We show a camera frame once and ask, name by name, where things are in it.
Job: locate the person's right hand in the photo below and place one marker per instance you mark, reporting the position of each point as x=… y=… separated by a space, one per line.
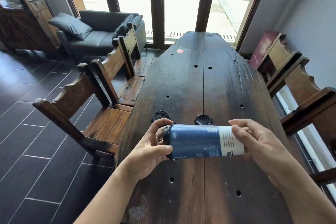
x=265 y=150

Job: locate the person's left hand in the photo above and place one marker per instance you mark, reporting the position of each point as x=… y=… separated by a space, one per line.
x=143 y=153

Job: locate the person's left thumb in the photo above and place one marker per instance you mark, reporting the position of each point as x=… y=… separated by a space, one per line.
x=161 y=150

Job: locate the person's right thumb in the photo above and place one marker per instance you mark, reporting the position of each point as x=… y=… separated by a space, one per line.
x=240 y=137

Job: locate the blue paper cup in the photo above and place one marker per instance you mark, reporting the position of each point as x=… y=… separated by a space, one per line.
x=199 y=141

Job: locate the person's right forearm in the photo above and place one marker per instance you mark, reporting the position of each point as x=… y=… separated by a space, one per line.
x=307 y=197

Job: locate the person's left forearm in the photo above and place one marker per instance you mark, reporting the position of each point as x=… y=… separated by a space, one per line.
x=110 y=200

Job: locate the black plastic cup lid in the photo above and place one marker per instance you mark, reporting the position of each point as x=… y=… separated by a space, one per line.
x=204 y=119
x=160 y=116

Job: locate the wooden chair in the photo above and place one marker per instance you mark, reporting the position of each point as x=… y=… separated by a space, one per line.
x=278 y=53
x=304 y=87
x=143 y=65
x=105 y=124
x=324 y=176
x=126 y=87

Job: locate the maroon cardboard box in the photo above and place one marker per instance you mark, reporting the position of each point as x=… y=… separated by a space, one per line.
x=262 y=48

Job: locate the floor vent grille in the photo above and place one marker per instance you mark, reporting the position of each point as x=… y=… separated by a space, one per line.
x=175 y=34

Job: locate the dark leather sofa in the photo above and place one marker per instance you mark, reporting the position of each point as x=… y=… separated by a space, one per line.
x=102 y=37

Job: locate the dark sofa cushion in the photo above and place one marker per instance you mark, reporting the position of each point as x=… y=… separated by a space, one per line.
x=126 y=25

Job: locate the grey square pillow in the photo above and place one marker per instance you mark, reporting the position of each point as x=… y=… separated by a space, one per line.
x=70 y=25

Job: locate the wooden display cabinet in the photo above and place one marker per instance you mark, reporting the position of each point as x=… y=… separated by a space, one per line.
x=23 y=21

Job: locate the dark wooden window frame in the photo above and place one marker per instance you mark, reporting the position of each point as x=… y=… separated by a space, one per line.
x=157 y=6

